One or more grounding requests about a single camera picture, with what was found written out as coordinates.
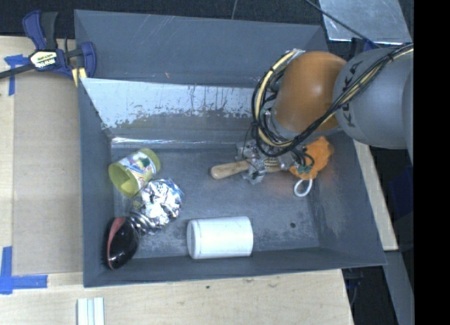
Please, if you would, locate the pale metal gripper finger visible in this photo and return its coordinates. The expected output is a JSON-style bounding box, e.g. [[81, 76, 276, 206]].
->
[[236, 139, 262, 163], [242, 162, 269, 186]]

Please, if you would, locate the orange fluffy toy, white loop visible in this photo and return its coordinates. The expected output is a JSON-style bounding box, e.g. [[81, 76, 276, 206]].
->
[[289, 136, 335, 198]]

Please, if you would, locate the white plastic cylinder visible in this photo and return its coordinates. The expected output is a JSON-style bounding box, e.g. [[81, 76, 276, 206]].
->
[[186, 215, 255, 260]]

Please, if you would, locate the crumpled silver foil packet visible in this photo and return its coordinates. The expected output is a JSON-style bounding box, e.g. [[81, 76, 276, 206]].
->
[[139, 178, 185, 228]]

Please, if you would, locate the yellow printed cup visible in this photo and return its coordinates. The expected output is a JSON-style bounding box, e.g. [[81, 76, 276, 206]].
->
[[108, 147, 162, 198]]

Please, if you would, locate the grey metal bin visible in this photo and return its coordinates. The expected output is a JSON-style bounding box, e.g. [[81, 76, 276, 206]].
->
[[73, 9, 388, 288]]

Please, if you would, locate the silver metal coil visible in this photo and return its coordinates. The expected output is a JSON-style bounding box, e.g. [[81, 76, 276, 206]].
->
[[127, 208, 158, 237]]

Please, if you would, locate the wooden tool handle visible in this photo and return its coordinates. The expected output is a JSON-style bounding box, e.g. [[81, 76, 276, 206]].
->
[[210, 159, 282, 181]]

